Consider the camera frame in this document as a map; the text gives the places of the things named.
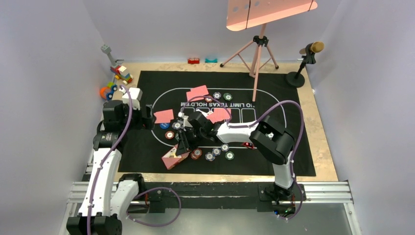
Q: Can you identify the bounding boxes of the pink music stand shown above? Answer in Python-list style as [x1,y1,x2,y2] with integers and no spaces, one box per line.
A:
[220,0,318,102]

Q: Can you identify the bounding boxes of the red toy block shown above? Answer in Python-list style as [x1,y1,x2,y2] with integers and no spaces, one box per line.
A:
[187,57,200,64]

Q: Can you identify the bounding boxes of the colourful toy block train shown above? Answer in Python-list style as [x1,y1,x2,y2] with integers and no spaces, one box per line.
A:
[100,44,133,85]

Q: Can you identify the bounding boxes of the face-up playing card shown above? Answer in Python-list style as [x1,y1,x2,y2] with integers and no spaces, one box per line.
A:
[196,109,212,117]

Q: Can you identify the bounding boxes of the black poker felt mat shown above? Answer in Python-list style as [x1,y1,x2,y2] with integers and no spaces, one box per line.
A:
[117,70,317,177]

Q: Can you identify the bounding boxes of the red triangular dealer button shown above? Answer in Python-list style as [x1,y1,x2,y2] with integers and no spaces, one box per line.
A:
[243,142,255,149]

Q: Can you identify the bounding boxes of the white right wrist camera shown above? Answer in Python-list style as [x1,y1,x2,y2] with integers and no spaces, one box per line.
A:
[178,112,192,129]

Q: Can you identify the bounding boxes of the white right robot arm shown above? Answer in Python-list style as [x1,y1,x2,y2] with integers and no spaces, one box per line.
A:
[176,111,299,200]

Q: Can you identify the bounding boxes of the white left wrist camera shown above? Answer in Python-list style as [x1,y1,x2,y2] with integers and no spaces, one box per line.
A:
[121,88,142,110]

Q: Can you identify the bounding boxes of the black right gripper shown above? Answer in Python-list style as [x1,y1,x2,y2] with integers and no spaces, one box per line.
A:
[177,127,206,156]

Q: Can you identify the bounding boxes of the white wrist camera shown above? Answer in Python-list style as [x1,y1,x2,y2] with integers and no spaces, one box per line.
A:
[121,88,142,110]
[178,112,192,129]

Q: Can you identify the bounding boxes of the blue small blind button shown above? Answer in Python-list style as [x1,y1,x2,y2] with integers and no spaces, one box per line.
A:
[160,123,170,129]

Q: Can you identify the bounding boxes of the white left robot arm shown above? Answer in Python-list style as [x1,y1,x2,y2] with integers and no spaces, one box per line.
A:
[66,100,155,235]

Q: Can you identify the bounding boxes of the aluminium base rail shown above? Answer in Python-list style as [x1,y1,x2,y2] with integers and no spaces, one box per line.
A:
[60,170,362,235]

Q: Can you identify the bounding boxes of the red playing card box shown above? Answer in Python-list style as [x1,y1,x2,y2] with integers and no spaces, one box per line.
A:
[161,144,189,170]

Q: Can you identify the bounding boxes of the red poker chip stack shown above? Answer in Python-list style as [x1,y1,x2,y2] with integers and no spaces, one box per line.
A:
[190,148,202,160]

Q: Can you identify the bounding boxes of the teal toy block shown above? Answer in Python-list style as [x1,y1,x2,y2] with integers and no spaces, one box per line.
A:
[205,57,218,63]

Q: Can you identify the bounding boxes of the red playing card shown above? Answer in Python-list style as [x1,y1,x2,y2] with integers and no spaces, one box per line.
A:
[186,91,205,102]
[206,108,231,124]
[154,109,174,124]
[190,85,209,97]

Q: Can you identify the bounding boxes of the gold microphone on stand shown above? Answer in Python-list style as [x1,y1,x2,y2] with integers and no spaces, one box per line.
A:
[285,41,325,88]

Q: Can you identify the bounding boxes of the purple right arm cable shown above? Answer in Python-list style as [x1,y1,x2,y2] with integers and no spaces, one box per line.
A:
[179,94,305,221]

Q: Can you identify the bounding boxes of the orange toy wheel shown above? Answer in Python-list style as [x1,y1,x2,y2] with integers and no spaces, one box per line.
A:
[99,82,118,101]

